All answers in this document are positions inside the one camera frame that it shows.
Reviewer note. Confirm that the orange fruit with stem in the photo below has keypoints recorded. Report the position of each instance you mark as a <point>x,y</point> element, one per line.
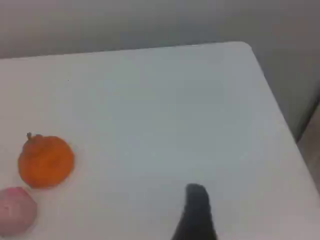
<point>46,165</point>

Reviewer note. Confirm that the pink peach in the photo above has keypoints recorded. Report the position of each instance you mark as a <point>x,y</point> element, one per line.
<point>15,212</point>

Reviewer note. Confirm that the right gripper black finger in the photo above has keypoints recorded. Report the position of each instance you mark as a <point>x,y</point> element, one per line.
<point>197,215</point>

